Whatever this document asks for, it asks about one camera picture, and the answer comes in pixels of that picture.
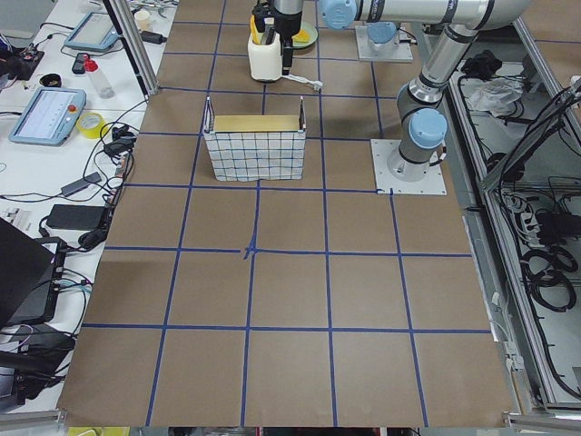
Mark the aluminium frame post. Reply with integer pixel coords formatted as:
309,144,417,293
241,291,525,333
103,0,159,98

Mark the wire basket with checkered cloth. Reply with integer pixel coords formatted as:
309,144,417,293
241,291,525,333
203,98,307,182

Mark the far blue teach pendant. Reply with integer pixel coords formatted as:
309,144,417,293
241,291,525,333
64,12,119,53

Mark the black small bowl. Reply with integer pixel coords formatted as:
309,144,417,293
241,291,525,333
39,74,62,88

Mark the grey usb hub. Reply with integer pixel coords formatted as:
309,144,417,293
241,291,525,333
61,172,102,197

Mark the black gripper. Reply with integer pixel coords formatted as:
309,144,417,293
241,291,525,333
252,0,303,76

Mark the yellow food on plate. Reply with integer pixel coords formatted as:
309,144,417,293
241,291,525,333
292,28,310,46

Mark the yellow bread in toaster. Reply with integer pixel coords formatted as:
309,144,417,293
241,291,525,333
250,15,261,45

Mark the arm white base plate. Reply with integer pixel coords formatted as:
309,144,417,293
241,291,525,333
370,139,447,195
355,22,413,63

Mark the paper cup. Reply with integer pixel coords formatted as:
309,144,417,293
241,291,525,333
133,9,153,32

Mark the black laptop computer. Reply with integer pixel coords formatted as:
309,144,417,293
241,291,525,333
1,220,65,327

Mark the clear bottle red cap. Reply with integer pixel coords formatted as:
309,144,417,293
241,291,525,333
84,54,115,99

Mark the wooden board in basket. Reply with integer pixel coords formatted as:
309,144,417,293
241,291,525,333
213,114,303,133

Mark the near blue teach pendant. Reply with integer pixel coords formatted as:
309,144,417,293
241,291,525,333
8,87,86,146

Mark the black power adapter brick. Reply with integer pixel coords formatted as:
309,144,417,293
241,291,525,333
46,204,106,231

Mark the black remote device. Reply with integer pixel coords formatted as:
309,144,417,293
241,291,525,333
72,52,89,75

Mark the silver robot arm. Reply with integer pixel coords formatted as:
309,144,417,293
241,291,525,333
366,22,399,56
320,0,530,183

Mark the white toaster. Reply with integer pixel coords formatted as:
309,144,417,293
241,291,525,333
247,33,282,82

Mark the blue teach pendant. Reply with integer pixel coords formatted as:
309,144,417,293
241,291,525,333
8,87,86,146
64,12,119,53

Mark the yellow tape roll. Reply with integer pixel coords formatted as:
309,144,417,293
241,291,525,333
75,112,105,139

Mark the crumpled white cloth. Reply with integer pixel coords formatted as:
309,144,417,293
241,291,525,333
467,78,524,116

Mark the green plate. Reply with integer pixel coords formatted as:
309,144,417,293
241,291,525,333
292,21,319,49

